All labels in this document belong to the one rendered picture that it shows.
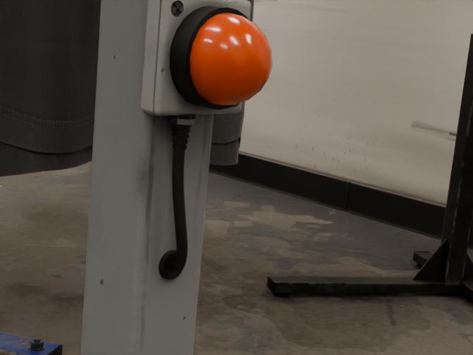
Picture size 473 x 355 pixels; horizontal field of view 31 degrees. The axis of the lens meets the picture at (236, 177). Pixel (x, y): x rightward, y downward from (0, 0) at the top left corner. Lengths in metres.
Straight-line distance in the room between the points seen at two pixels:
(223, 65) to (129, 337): 0.13
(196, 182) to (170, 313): 0.06
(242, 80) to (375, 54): 2.58
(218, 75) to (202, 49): 0.01
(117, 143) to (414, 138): 2.48
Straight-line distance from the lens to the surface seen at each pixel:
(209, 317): 1.88
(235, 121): 0.80
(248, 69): 0.33
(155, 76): 0.34
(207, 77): 0.33
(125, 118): 0.37
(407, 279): 2.18
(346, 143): 2.99
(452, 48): 2.75
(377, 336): 1.89
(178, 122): 0.35
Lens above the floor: 0.67
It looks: 11 degrees down
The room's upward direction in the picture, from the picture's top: 5 degrees clockwise
